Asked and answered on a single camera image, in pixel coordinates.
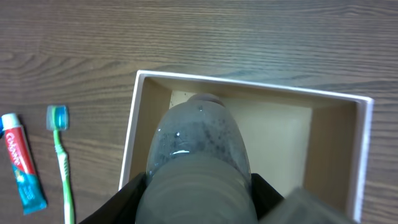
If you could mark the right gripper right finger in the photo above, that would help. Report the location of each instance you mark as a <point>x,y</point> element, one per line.
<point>264,196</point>

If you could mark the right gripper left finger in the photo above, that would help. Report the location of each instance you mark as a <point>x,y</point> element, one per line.
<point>122,207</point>

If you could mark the green soap packet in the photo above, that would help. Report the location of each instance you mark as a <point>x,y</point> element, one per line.
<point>301,207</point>

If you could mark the green white toothbrush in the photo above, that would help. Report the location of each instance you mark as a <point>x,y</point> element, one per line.
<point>57,120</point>

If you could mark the white cardboard box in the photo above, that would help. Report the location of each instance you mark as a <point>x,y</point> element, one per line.
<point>295,137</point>

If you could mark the red green toothpaste tube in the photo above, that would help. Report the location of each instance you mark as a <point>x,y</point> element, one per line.
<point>28,184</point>

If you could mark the clear spray bottle dark liquid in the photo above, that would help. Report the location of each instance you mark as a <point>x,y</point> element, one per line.
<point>197,168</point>

